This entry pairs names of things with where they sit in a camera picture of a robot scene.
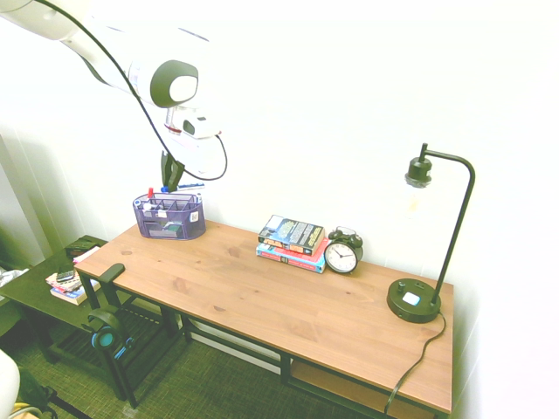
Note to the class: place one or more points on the dark slatted side table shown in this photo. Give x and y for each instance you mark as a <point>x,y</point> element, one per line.
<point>30,297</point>

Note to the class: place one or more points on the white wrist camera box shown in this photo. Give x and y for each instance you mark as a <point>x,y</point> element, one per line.
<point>202,126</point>

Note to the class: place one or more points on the wooden desk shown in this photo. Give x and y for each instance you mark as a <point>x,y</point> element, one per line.
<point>284,368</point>

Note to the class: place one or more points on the black and blue headphones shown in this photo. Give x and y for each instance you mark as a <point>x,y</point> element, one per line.
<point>106,338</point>

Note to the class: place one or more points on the wooden lower desk shelf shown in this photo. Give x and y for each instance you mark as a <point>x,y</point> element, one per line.
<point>336,388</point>

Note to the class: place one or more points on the clear glass light bulb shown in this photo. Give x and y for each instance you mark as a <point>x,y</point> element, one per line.
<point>415,198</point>

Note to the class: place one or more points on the blue and white marker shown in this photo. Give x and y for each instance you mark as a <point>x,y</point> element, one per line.
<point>192,186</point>

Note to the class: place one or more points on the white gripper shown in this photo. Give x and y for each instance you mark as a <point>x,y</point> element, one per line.
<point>190,150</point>

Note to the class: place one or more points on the black desk lamp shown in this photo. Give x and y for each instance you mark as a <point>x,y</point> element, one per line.
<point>412,303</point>

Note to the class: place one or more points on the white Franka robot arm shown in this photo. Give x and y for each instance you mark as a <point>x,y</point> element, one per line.
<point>109,48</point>

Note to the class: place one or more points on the black mobile phone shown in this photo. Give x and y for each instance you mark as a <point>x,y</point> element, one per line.
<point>65,275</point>

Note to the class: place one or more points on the green sticky note pad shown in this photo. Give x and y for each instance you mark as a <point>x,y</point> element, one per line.
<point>174,227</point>

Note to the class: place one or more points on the black headphone clamp hook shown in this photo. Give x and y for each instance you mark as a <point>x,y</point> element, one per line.
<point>111,274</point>

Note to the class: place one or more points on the stack of paperback books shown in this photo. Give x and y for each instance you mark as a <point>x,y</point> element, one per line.
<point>72,293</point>

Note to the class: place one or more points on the black twin-bell alarm clock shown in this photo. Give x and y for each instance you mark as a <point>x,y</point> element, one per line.
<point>341,256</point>

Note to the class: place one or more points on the red and cyan book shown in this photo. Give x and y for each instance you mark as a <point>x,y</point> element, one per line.
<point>305,260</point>

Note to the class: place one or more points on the purple mesh desk organizer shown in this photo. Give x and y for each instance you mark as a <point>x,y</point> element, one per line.
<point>174,220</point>

